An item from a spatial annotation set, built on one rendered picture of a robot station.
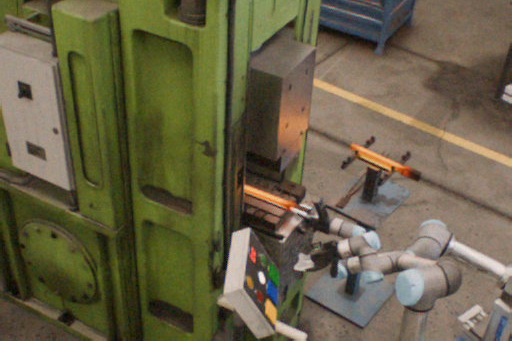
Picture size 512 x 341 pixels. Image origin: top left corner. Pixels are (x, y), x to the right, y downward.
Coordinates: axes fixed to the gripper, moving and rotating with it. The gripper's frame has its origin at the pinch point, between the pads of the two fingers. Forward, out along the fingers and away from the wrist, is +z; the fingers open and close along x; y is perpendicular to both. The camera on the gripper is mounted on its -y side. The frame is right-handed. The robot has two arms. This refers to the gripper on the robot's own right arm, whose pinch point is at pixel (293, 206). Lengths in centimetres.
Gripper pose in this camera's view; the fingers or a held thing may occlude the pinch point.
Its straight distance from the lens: 334.8
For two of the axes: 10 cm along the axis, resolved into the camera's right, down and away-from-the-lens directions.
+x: 4.9, -5.4, 6.8
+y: -0.3, 7.7, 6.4
